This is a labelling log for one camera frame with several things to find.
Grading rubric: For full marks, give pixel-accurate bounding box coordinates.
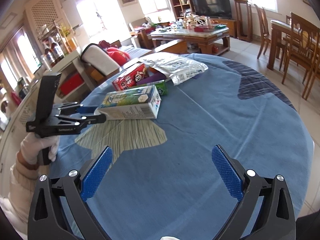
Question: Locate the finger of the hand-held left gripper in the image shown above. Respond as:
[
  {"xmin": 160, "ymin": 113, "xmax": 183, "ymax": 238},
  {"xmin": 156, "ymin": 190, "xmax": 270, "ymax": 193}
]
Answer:
[
  {"xmin": 57, "ymin": 102, "xmax": 98, "ymax": 115},
  {"xmin": 54, "ymin": 114, "xmax": 107, "ymax": 128}
]

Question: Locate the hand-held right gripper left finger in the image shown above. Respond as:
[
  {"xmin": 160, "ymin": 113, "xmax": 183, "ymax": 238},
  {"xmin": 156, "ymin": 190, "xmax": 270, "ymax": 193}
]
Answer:
[{"xmin": 27, "ymin": 145, "xmax": 113, "ymax": 240}]

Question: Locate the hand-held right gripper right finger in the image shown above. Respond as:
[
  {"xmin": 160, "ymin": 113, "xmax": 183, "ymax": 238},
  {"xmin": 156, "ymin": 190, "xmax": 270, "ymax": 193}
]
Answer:
[{"xmin": 211, "ymin": 144, "xmax": 297, "ymax": 240}]

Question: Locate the white green milk carton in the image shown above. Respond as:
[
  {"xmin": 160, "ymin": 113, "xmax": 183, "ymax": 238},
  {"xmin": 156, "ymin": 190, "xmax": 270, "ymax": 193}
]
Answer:
[{"xmin": 97, "ymin": 85, "xmax": 162, "ymax": 120}]

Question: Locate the purple spray bottle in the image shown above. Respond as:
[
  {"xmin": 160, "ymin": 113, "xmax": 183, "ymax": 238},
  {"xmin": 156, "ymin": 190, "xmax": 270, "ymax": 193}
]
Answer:
[{"xmin": 136, "ymin": 73, "xmax": 165, "ymax": 85}]

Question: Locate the person's left hand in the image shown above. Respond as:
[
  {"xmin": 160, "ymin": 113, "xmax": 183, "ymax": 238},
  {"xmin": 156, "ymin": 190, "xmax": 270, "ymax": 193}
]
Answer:
[{"xmin": 20, "ymin": 132, "xmax": 60, "ymax": 165}]

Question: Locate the red storage box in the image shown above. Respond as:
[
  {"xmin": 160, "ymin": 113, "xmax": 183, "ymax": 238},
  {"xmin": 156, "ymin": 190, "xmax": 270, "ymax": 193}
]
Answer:
[{"xmin": 60, "ymin": 74, "xmax": 84, "ymax": 97}]

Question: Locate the white counter cabinet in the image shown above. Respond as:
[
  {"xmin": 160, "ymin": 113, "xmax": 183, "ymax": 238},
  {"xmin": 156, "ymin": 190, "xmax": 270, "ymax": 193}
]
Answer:
[{"xmin": 0, "ymin": 47, "xmax": 100, "ymax": 140}]

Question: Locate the red cartoon snack box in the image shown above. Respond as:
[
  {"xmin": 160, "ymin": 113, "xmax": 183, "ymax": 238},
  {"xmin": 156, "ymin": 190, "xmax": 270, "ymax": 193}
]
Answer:
[{"xmin": 112, "ymin": 63, "xmax": 148, "ymax": 91}]

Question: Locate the sofa with red cushion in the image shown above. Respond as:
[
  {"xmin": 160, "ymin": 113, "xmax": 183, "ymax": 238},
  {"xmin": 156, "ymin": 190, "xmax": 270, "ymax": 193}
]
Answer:
[{"xmin": 80, "ymin": 40, "xmax": 188, "ymax": 80}]

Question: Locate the blue patterned tablecloth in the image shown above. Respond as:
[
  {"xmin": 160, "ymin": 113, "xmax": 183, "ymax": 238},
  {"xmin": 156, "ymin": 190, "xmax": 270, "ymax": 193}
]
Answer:
[{"xmin": 50, "ymin": 53, "xmax": 314, "ymax": 240}]

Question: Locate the red cushion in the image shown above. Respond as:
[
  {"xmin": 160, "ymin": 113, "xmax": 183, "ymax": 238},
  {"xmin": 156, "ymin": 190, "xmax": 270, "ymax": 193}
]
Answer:
[{"xmin": 106, "ymin": 47, "xmax": 130, "ymax": 65}]

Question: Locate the green carton box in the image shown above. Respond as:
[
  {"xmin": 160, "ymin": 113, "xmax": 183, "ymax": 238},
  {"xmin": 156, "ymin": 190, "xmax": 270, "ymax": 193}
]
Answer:
[{"xmin": 130, "ymin": 80, "xmax": 167, "ymax": 97}]

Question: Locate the white lattice cover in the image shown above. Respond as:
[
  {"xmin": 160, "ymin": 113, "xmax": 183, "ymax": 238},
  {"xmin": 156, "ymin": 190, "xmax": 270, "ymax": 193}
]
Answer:
[{"xmin": 25, "ymin": 0, "xmax": 68, "ymax": 33}]

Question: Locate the wooden armchair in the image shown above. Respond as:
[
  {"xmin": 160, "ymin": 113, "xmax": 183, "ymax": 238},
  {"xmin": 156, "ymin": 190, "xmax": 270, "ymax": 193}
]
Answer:
[{"xmin": 129, "ymin": 17, "xmax": 155, "ymax": 49}]

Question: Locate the large balcony window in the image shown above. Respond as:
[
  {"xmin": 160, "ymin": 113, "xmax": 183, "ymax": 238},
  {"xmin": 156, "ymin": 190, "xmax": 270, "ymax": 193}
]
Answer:
[{"xmin": 75, "ymin": 0, "xmax": 123, "ymax": 42}]

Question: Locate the silver foil bag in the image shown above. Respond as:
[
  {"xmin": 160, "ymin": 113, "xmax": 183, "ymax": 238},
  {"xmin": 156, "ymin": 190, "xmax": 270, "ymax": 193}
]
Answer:
[{"xmin": 139, "ymin": 56, "xmax": 209, "ymax": 85}]

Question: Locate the wooden coffee table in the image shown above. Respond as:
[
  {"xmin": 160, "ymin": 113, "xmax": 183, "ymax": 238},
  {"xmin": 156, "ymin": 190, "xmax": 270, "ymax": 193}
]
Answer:
[{"xmin": 151, "ymin": 26, "xmax": 230, "ymax": 55}]

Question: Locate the wooden dining chair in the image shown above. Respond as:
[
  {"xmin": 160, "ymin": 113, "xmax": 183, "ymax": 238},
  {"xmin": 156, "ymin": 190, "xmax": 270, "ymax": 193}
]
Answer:
[
  {"xmin": 254, "ymin": 4, "xmax": 272, "ymax": 59},
  {"xmin": 281, "ymin": 12, "xmax": 320, "ymax": 100}
]

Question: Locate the wooden television stand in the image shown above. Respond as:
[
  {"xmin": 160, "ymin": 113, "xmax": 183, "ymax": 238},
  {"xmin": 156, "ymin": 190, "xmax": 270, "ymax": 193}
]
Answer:
[{"xmin": 212, "ymin": 17, "xmax": 237, "ymax": 38}]

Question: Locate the wooden dining table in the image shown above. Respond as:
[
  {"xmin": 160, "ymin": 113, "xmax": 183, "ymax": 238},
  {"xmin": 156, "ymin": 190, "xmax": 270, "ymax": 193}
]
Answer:
[{"xmin": 270, "ymin": 19, "xmax": 320, "ymax": 70}]

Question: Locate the tall wooden side stand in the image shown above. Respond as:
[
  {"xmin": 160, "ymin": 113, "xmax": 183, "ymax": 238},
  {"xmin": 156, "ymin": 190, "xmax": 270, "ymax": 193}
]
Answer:
[{"xmin": 234, "ymin": 0, "xmax": 253, "ymax": 42}]

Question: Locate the black flat television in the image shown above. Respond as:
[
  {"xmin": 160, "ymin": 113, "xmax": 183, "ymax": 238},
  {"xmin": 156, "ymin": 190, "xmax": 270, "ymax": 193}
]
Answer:
[{"xmin": 191, "ymin": 0, "xmax": 232, "ymax": 18}]

